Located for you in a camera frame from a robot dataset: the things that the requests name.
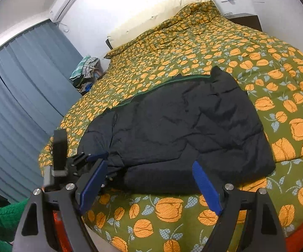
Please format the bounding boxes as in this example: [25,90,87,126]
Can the black puffer jacket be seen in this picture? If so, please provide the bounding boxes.
[76,66,277,195]

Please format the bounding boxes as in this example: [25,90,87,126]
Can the floral green orange blanket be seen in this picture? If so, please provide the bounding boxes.
[38,1,303,252]

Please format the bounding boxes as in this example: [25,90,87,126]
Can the person's orange trouser left leg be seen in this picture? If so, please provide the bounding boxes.
[52,210,72,252]

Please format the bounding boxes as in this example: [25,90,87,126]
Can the dark wooden nightstand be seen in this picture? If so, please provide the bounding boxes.
[225,13,263,32]

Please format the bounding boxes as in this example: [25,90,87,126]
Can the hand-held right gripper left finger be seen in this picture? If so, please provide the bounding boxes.
[12,159,109,252]

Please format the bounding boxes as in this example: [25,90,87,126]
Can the pile of clothes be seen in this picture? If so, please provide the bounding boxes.
[70,55,105,95]

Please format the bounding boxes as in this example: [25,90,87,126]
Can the blue grey curtain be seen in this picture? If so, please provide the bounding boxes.
[0,18,85,202]

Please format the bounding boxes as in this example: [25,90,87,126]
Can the cream pillow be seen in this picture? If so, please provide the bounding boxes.
[107,0,213,49]

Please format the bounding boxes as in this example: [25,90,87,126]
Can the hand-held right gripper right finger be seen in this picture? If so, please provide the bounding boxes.
[192,161,286,252]

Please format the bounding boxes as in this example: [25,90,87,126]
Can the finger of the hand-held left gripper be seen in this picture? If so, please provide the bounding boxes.
[71,151,109,175]

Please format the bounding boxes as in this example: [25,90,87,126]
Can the white air conditioner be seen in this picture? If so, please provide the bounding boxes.
[49,0,82,23]

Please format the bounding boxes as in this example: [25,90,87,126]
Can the person's left forearm green sleeve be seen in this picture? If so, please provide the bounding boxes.
[0,198,29,251]

